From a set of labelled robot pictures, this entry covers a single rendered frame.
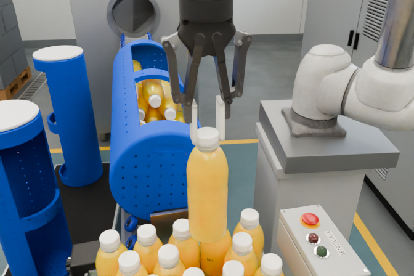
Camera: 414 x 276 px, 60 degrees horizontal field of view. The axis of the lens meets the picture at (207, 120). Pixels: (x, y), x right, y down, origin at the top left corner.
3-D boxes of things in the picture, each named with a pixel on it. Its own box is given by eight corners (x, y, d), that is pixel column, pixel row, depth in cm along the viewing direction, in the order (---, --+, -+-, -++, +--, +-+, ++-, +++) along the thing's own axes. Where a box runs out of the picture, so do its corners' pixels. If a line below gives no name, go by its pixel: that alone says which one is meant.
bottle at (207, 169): (198, 246, 65) (196, 159, 56) (183, 220, 70) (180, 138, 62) (232, 234, 67) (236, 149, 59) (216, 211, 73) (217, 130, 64)
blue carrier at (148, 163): (172, 97, 179) (175, 39, 166) (214, 218, 103) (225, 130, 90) (113, 97, 172) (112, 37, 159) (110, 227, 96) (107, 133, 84)
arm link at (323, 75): (302, 93, 132) (313, 34, 121) (352, 108, 123) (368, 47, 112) (282, 110, 121) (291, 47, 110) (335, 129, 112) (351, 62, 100)
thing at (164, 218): (190, 239, 97) (189, 204, 91) (191, 246, 95) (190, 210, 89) (153, 246, 95) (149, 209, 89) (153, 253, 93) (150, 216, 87)
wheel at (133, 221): (138, 213, 99) (132, 211, 99) (138, 225, 96) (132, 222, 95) (129, 224, 101) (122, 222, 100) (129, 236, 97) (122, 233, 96)
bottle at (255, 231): (226, 284, 87) (228, 227, 79) (238, 263, 93) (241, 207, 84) (253, 296, 84) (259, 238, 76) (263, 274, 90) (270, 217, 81)
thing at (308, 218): (313, 214, 81) (314, 210, 80) (321, 225, 78) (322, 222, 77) (298, 217, 80) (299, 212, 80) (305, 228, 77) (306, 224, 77)
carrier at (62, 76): (89, 158, 271) (53, 175, 252) (68, 44, 230) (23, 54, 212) (111, 174, 254) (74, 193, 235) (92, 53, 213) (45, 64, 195)
